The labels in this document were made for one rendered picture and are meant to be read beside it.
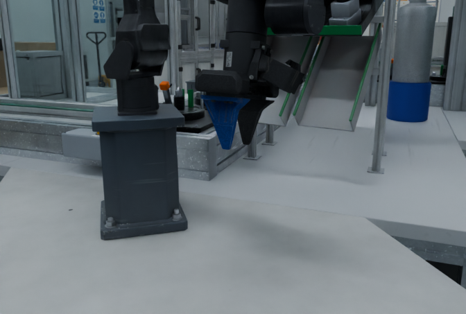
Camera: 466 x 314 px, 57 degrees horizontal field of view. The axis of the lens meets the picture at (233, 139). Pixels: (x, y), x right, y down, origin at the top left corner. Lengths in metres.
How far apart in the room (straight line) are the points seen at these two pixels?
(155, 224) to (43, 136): 0.58
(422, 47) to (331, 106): 0.83
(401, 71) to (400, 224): 1.02
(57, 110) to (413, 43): 1.30
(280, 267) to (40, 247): 0.38
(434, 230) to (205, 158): 0.49
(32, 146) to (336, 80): 0.82
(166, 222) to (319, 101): 0.47
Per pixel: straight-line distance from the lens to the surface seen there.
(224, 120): 0.56
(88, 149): 1.07
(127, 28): 0.72
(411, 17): 1.78
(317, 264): 0.68
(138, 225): 0.76
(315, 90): 1.05
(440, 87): 2.24
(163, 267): 0.67
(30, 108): 1.66
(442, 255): 0.89
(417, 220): 0.87
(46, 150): 1.27
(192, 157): 1.01
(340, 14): 0.97
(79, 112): 1.52
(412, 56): 1.78
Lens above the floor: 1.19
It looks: 14 degrees down
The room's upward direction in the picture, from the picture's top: straight up
